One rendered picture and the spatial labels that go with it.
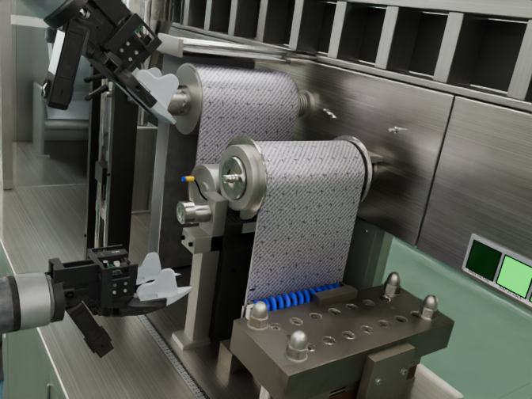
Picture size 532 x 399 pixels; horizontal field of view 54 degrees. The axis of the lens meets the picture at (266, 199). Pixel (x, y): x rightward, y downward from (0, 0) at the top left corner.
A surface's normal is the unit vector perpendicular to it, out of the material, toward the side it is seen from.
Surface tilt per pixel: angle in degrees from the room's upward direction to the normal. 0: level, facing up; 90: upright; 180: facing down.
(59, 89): 90
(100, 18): 90
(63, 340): 0
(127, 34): 90
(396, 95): 90
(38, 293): 44
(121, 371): 0
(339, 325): 0
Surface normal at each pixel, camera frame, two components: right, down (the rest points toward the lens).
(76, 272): 0.55, 0.35
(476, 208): -0.82, 0.07
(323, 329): 0.14, -0.93
